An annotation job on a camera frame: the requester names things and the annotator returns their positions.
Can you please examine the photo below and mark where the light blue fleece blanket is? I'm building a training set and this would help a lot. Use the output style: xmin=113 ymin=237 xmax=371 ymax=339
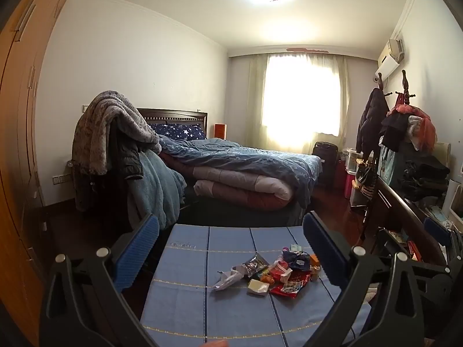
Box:
xmin=126 ymin=150 xmax=187 ymax=230

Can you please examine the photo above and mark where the wooden wardrobe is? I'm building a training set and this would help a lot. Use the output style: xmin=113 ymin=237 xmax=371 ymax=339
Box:
xmin=0 ymin=0 xmax=83 ymax=346

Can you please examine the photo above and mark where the white curtain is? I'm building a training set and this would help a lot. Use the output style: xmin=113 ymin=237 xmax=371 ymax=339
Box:
xmin=246 ymin=52 xmax=350 ymax=152

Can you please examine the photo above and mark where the white air conditioner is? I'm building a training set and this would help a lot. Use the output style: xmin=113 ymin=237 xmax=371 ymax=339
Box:
xmin=374 ymin=38 xmax=406 ymax=80

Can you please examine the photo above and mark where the red garment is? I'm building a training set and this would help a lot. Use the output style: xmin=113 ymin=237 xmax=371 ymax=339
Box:
xmin=394 ymin=94 xmax=437 ymax=151

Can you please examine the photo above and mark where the white crumpled wrapper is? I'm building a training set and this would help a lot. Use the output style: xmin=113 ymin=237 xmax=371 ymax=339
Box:
xmin=212 ymin=265 xmax=250 ymax=291

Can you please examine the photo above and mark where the dark wooden bed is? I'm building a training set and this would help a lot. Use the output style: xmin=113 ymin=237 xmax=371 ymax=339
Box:
xmin=137 ymin=108 xmax=315 ymax=226

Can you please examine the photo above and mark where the pile of black clothes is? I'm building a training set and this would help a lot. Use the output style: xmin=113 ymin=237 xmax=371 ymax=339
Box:
xmin=401 ymin=159 xmax=451 ymax=201

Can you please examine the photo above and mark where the dark hanging coat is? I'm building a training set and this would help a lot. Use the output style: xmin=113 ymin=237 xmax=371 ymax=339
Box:
xmin=355 ymin=88 xmax=389 ymax=161

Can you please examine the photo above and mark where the dark wooden desk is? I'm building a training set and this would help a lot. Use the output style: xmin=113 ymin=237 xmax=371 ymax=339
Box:
xmin=363 ymin=177 xmax=447 ymax=264

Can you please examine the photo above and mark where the small white box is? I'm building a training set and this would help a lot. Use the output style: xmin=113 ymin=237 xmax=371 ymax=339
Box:
xmin=247 ymin=278 xmax=270 ymax=296

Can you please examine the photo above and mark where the blue duvet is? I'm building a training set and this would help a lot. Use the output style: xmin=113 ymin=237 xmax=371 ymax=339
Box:
xmin=157 ymin=135 xmax=322 ymax=208

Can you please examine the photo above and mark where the wooden coat rack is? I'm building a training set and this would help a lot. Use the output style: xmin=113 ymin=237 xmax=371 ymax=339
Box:
xmin=395 ymin=69 xmax=416 ymax=109
xmin=374 ymin=72 xmax=393 ymax=98

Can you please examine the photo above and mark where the star print pillow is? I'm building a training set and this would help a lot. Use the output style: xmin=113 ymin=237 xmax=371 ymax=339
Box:
xmin=148 ymin=123 xmax=207 ymax=141

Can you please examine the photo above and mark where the blue striped tablecloth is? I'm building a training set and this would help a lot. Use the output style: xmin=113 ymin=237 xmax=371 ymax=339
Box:
xmin=139 ymin=224 xmax=373 ymax=347

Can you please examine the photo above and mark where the pink storage box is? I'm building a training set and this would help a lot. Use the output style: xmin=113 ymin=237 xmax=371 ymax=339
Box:
xmin=343 ymin=171 xmax=357 ymax=199

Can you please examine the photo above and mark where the white storage box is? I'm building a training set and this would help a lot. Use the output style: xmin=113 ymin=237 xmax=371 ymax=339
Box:
xmin=342 ymin=147 xmax=364 ymax=174

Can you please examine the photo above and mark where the black puffer jacket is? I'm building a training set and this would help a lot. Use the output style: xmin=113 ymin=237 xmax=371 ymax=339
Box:
xmin=109 ymin=117 xmax=143 ymax=181

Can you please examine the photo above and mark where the dark blue snack packet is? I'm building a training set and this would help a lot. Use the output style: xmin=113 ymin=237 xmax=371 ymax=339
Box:
xmin=282 ymin=250 xmax=311 ymax=271

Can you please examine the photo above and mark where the black suitcase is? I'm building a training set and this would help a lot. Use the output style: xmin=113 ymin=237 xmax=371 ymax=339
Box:
xmin=312 ymin=142 xmax=339 ymax=189

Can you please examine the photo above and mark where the pink red folded quilt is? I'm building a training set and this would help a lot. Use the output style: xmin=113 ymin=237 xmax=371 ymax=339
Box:
xmin=159 ymin=152 xmax=293 ymax=210

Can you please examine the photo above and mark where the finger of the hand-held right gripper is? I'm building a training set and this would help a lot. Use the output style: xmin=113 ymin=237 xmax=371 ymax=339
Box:
xmin=424 ymin=217 xmax=463 ymax=261
xmin=376 ymin=227 xmax=411 ymax=259

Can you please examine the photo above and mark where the pink red candy packet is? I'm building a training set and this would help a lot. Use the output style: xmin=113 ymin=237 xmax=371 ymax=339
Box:
xmin=268 ymin=260 xmax=293 ymax=282

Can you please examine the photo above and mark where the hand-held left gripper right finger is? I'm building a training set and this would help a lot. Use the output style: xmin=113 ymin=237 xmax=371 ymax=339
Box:
xmin=302 ymin=211 xmax=436 ymax=347

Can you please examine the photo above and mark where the grey fleece blanket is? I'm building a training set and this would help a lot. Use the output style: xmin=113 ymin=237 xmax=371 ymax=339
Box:
xmin=72 ymin=90 xmax=162 ymax=176

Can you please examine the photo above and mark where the white container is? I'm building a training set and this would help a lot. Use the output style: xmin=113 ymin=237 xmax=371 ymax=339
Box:
xmin=447 ymin=179 xmax=463 ymax=221

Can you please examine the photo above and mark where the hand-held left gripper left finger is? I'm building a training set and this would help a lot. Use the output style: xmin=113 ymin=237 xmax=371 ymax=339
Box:
xmin=39 ymin=213 xmax=170 ymax=347

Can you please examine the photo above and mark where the red snack packet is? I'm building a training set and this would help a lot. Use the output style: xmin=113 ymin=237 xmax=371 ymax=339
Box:
xmin=269 ymin=270 xmax=312 ymax=298

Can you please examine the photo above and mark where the black hanging garment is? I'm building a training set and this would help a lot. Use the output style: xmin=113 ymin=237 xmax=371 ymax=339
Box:
xmin=380 ymin=112 xmax=410 ymax=152

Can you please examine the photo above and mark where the striped handbag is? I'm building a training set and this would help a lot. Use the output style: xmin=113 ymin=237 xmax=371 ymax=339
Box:
xmin=355 ymin=163 xmax=379 ymax=201

